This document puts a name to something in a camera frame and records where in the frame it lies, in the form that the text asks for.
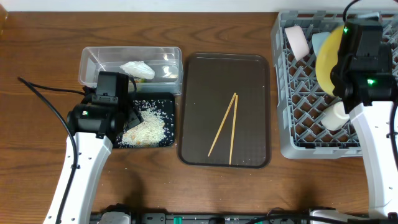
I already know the yellow plate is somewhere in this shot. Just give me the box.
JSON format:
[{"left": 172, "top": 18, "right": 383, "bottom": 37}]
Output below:
[{"left": 315, "top": 26, "right": 343, "bottom": 96}]

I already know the rice food waste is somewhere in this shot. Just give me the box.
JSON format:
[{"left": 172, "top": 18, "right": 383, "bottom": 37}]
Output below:
[{"left": 119, "top": 100, "right": 175, "bottom": 147}]

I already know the pale green cup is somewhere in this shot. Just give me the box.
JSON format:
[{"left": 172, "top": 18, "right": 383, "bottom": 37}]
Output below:
[{"left": 321, "top": 101, "right": 349, "bottom": 131}]

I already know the white napkin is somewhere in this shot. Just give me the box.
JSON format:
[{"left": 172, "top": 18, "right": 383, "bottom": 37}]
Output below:
[{"left": 120, "top": 61, "right": 155, "bottom": 80}]

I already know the light blue bowl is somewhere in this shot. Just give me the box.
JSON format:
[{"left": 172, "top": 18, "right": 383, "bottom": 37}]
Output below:
[{"left": 312, "top": 32, "right": 330, "bottom": 57}]

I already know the pink bowl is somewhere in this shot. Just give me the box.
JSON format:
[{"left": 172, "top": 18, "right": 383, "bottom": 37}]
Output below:
[{"left": 285, "top": 26, "right": 310, "bottom": 61}]

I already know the wooden chopstick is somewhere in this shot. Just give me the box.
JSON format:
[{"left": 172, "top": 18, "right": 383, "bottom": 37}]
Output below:
[
  {"left": 207, "top": 93, "right": 237, "bottom": 157},
  {"left": 229, "top": 95, "right": 238, "bottom": 165}
]

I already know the green yellow snack wrapper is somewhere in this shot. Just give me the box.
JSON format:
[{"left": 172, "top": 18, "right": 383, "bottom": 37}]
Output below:
[{"left": 134, "top": 78, "right": 147, "bottom": 83}]

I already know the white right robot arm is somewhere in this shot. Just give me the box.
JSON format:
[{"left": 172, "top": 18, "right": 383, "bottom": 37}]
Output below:
[{"left": 330, "top": 19, "right": 397, "bottom": 219}]

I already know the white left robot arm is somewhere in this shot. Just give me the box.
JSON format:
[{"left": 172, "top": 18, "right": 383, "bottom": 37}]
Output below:
[{"left": 44, "top": 72, "right": 143, "bottom": 223}]

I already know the grey dishwasher rack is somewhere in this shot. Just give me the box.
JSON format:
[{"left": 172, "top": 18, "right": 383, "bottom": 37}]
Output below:
[{"left": 271, "top": 10, "right": 398, "bottom": 159}]

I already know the black tray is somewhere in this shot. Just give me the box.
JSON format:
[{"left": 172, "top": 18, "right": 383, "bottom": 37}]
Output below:
[{"left": 111, "top": 91, "right": 175, "bottom": 149}]

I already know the clear plastic bin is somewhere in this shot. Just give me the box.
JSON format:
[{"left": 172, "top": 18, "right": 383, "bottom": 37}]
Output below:
[{"left": 78, "top": 46, "right": 183, "bottom": 95}]

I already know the brown serving tray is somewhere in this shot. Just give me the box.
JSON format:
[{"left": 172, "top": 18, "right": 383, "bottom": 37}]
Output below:
[{"left": 177, "top": 53, "right": 271, "bottom": 169}]

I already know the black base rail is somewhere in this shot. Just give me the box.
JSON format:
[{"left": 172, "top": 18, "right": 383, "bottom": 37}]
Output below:
[{"left": 90, "top": 203, "right": 398, "bottom": 224}]

